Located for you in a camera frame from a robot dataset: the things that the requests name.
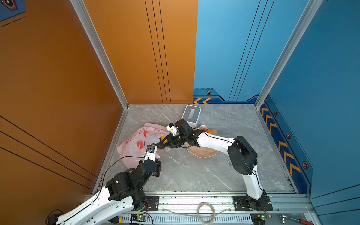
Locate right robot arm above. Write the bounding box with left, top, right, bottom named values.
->
left=153, top=120, right=268, bottom=211

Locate left aluminium corner post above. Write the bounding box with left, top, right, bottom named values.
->
left=70, top=0, right=128, bottom=110

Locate pink plastic bag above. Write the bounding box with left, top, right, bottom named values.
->
left=117, top=123, right=170, bottom=168

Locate aluminium front rail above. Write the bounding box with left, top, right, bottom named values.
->
left=117, top=191, right=321, bottom=225

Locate green circuit board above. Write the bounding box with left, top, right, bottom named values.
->
left=250, top=213, right=272, bottom=225
left=130, top=214, right=150, bottom=224

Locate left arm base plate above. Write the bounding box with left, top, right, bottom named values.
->
left=141, top=196, right=159, bottom=212

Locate right aluminium corner post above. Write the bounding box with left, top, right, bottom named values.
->
left=255, top=0, right=323, bottom=110

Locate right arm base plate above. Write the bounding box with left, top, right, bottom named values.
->
left=232, top=195, right=273, bottom=212

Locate coiled clear cable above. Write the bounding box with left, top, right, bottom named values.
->
left=161, top=202, right=233, bottom=225

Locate beige fruit plate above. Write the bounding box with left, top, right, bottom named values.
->
left=186, top=125, right=218, bottom=158

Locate red handled screwdriver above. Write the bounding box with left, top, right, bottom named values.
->
left=280, top=214, right=314, bottom=225

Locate green circuit board left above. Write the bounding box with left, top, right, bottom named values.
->
left=130, top=214, right=150, bottom=224

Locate aluminium corner post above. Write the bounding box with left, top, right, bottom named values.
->
left=255, top=0, right=323, bottom=110
left=70, top=0, right=128, bottom=110

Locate white grey tissue box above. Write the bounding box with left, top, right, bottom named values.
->
left=182, top=105, right=202, bottom=128

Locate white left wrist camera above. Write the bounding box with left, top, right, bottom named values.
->
left=144, top=144, right=157, bottom=161

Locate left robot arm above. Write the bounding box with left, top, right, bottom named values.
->
left=46, top=159, right=161, bottom=225

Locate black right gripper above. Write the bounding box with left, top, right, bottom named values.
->
left=158, top=133, right=188, bottom=148

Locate black yellow screwdriver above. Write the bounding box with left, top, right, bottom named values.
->
left=109, top=217, right=123, bottom=224

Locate green circuit board right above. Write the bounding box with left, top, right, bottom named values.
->
left=250, top=213, right=272, bottom=225

